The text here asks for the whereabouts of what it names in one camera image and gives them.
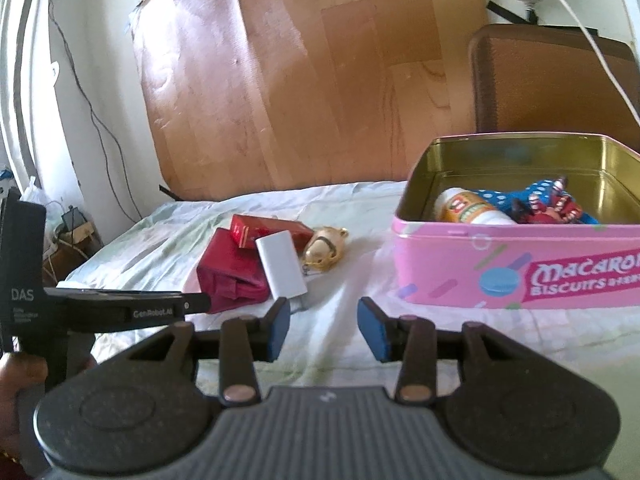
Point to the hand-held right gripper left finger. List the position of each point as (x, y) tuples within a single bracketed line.
[(280, 332)]

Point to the white capped orange label bottle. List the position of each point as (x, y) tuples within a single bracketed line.
[(467, 210)]

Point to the wooden headboard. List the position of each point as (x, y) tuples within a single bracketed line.
[(300, 75)]

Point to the blue polka dot bow headband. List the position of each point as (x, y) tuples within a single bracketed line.
[(539, 190)]

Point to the dark red wallet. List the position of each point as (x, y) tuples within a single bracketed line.
[(227, 275)]

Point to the white curtain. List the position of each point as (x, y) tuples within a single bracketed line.
[(20, 60)]

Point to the small red box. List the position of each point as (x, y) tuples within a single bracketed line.
[(272, 227)]

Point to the person's left hand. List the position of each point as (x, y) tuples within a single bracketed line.
[(20, 390)]

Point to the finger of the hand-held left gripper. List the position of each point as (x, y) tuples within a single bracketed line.
[(197, 302)]

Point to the pale green bedsheet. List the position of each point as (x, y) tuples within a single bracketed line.
[(350, 280)]

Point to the pink biscuit tin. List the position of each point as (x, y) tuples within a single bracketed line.
[(450, 265)]

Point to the white plastic bag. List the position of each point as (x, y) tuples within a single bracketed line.
[(32, 192)]

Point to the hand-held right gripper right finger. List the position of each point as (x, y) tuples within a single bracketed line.
[(372, 332)]

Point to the white charger plug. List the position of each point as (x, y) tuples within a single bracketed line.
[(280, 265)]

